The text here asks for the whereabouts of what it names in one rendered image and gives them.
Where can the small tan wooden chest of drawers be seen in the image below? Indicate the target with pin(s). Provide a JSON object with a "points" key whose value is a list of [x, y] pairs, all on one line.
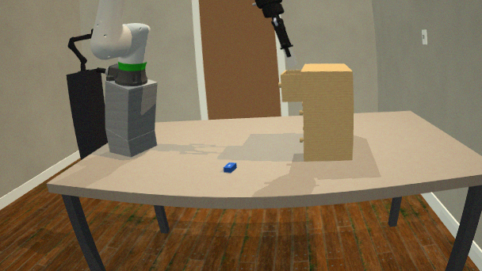
{"points": [[328, 112]]}

